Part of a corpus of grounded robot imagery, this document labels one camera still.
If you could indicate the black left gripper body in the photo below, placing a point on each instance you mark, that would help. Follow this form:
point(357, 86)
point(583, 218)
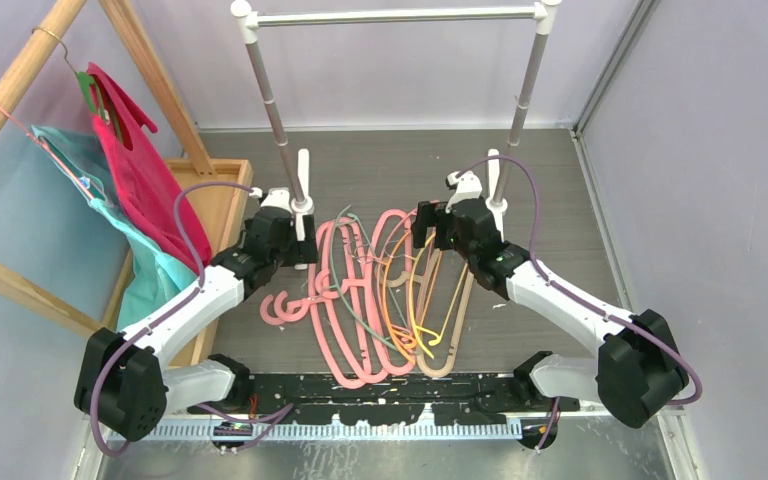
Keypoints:
point(284, 254)

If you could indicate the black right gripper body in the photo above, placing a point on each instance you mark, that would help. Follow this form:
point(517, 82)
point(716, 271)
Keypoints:
point(447, 237)

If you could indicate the thin pink hanger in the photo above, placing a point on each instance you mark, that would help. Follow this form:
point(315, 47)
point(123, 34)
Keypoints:
point(39, 142)
point(394, 229)

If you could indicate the yellow thin hanger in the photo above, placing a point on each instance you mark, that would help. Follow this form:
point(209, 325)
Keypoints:
point(418, 314)

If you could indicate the orange thin hanger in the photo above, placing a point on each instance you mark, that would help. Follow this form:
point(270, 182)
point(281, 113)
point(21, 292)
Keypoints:
point(401, 333)

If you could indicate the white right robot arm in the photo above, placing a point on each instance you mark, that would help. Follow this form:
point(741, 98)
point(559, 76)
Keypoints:
point(633, 369)

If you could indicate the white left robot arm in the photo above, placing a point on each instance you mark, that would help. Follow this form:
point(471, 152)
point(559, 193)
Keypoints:
point(126, 379)

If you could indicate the pink plastic hanger right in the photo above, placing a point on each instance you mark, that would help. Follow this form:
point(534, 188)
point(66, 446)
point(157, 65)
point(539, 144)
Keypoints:
point(353, 339)

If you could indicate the pink plastic hanger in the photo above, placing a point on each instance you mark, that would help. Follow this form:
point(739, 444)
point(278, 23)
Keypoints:
point(344, 331)
point(321, 331)
point(353, 339)

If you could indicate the pink plastic hanger middle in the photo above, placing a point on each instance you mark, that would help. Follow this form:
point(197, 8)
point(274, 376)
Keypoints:
point(344, 331)

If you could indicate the beige plastic hanger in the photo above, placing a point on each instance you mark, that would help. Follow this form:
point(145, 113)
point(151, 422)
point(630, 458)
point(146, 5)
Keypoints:
point(446, 346)

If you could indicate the pink plastic hanger left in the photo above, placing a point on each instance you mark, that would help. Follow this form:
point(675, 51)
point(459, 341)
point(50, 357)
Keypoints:
point(321, 331)

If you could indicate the teal garment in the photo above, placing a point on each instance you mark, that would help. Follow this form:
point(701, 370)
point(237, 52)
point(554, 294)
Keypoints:
point(157, 276)

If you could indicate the red garment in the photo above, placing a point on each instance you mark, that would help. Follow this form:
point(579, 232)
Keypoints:
point(146, 187)

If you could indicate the white metal clothes rack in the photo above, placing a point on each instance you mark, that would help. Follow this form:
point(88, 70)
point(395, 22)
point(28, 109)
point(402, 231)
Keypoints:
point(296, 196)

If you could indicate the green hanger with metal hook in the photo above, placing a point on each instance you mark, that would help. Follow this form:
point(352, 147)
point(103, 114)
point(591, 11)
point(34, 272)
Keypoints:
point(94, 95)

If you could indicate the thin pink hanger on wood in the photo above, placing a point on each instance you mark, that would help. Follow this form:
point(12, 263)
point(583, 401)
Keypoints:
point(39, 142)

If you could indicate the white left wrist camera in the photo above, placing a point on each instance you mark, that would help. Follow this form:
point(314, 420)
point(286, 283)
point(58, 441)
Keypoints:
point(273, 197)

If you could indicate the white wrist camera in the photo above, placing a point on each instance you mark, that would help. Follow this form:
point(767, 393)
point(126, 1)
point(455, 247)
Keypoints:
point(465, 185)
point(273, 197)

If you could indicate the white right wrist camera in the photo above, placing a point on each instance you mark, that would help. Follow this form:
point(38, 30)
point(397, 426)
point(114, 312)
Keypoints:
point(465, 185)

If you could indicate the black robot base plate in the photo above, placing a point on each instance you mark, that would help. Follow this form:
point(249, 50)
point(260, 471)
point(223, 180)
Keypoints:
point(455, 399)

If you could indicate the slotted cable duct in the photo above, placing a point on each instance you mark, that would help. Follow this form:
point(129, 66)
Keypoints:
point(194, 429)

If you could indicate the wooden clothes rack frame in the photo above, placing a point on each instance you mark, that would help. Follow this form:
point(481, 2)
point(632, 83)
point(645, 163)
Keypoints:
point(15, 83)

